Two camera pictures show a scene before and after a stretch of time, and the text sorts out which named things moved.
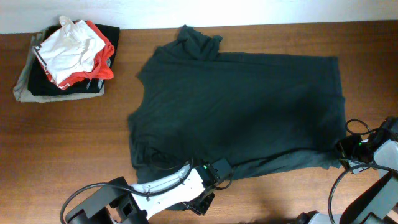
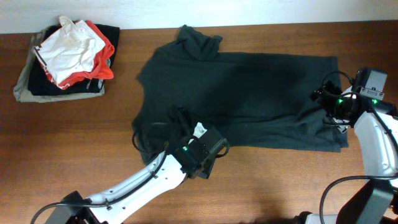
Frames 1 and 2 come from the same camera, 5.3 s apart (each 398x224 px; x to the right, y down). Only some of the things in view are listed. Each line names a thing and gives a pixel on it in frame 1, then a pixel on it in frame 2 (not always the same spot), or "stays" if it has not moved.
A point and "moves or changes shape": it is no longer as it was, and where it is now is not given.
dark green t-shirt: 245,111 moves or changes shape
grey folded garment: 21,92 stays
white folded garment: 69,50 stays
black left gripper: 203,206 → 206,173
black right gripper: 345,144 → 334,91
